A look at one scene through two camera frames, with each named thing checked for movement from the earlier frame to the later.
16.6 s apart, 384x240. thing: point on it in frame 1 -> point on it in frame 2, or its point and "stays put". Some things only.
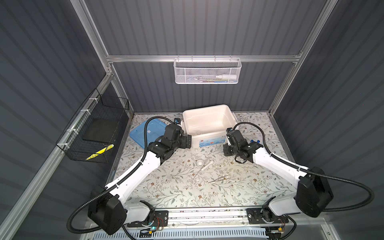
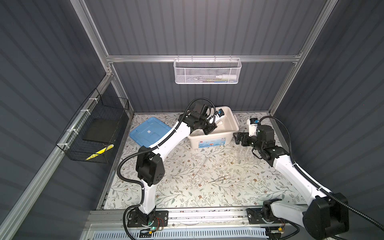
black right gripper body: x=229 y=150 -> x=250 y=141
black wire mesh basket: x=91 y=135 stays put
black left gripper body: x=181 y=143 -> x=204 y=125
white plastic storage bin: x=207 y=125 stays put
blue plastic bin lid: x=155 y=132 stays put
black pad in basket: x=101 y=130 stays put
